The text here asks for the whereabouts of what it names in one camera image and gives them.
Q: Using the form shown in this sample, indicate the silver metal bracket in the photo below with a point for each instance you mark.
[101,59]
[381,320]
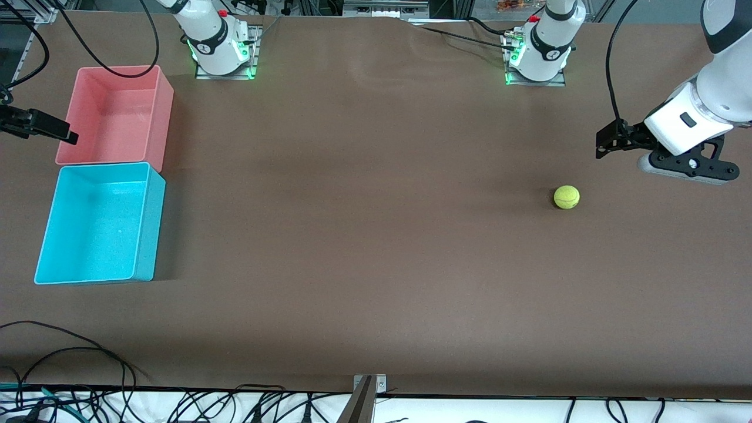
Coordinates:
[380,385]

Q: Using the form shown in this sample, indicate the grey metal box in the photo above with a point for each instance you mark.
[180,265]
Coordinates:
[385,9]

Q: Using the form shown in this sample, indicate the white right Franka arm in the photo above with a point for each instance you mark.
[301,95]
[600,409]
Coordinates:
[211,41]

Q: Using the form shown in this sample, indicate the grey metal pole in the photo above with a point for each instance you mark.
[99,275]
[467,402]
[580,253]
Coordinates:
[358,408]

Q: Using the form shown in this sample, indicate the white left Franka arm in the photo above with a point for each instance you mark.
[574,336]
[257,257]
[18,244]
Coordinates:
[717,88]

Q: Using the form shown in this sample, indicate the aluminium frame corner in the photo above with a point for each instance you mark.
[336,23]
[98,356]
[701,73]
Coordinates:
[50,14]

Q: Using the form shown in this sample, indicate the perforated metal strip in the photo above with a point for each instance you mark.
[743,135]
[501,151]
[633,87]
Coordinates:
[26,53]

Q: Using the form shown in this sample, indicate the yellow tennis ball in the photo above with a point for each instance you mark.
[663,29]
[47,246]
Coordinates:
[566,197]

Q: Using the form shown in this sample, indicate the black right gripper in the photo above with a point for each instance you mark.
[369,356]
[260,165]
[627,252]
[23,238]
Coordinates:
[17,121]

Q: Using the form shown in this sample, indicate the orange objects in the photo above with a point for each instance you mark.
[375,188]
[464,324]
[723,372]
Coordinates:
[511,6]

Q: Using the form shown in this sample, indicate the blue plastic bin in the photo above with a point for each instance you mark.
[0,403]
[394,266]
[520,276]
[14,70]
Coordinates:
[94,235]

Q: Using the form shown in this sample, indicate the aluminium frame profile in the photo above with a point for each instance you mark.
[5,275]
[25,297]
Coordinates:
[600,9]

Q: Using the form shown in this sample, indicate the brown table cover sheet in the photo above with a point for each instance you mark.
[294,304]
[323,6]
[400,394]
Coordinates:
[376,235]

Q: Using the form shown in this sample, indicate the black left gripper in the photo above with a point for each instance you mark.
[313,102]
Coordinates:
[633,139]

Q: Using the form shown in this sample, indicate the pink plastic bin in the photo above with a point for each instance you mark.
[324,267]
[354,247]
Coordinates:
[117,117]

